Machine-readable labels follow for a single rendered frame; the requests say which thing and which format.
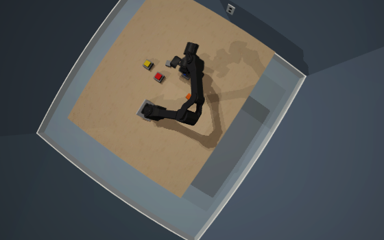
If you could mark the red button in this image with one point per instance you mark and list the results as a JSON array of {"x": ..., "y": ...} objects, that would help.
[{"x": 159, "y": 77}]

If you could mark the yellow button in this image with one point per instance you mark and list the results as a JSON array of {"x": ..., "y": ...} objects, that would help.
[{"x": 148, "y": 64}]

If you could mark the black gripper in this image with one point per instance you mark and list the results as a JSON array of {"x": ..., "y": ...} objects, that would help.
[{"x": 175, "y": 62}]

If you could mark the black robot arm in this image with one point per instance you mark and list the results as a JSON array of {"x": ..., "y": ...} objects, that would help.
[{"x": 192, "y": 63}]

